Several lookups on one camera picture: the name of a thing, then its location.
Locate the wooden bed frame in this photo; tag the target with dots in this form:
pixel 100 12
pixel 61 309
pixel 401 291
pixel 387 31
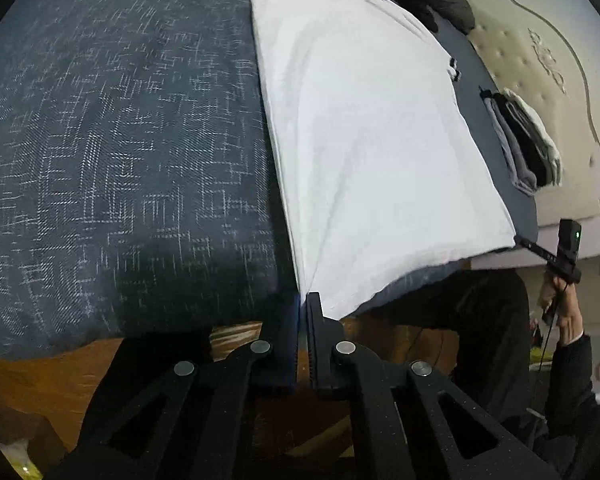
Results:
pixel 45 385

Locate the person's leg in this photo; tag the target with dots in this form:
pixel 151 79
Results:
pixel 480 320

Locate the white shirt with black trim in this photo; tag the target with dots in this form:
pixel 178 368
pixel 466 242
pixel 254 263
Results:
pixel 370 135

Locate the bed with blue patterned sheet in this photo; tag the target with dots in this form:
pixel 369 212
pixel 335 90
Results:
pixel 105 160

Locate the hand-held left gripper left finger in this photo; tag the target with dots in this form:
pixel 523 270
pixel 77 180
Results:
pixel 294 335

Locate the cream tufted headboard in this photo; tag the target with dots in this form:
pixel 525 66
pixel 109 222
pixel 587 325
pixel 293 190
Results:
pixel 510 45

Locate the stack of folded clothes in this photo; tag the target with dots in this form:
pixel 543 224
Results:
pixel 522 130

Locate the person's right forearm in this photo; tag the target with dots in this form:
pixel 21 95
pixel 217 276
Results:
pixel 575 385

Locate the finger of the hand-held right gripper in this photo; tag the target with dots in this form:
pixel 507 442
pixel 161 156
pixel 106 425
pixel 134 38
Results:
pixel 532 247

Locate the person's right hand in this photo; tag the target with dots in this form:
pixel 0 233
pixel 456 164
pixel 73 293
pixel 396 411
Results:
pixel 570 315

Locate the white folded garment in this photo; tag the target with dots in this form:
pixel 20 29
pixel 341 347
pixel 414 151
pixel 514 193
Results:
pixel 542 132

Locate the grey folded garment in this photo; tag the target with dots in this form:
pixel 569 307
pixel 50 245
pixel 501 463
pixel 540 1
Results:
pixel 517 170

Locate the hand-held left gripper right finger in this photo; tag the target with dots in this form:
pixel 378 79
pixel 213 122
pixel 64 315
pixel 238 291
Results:
pixel 310 355

